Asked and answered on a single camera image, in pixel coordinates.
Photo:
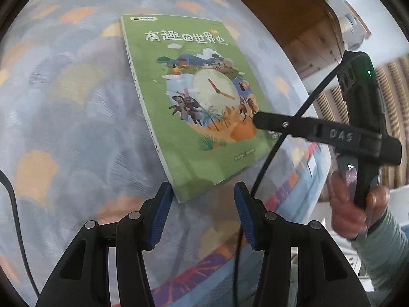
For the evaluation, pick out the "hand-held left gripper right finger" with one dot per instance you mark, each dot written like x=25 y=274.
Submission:
x=246 y=217

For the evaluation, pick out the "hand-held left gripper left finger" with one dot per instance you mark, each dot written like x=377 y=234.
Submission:
x=159 y=212

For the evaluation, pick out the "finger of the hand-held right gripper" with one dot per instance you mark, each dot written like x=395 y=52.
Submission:
x=278 y=123

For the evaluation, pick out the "green cover book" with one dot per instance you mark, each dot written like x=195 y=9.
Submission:
x=179 y=80

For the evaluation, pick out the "person's right hand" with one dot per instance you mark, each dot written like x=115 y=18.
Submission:
x=345 y=211

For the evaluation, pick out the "brown striped rug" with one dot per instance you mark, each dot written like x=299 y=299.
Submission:
x=394 y=102

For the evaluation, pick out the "white storage box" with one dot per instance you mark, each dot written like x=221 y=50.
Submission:
x=354 y=22

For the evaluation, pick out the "brown wooden cabinet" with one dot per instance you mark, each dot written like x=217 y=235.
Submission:
x=297 y=22

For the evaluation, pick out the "printed leaf pattern tablecloth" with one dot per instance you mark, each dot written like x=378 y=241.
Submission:
x=80 y=118

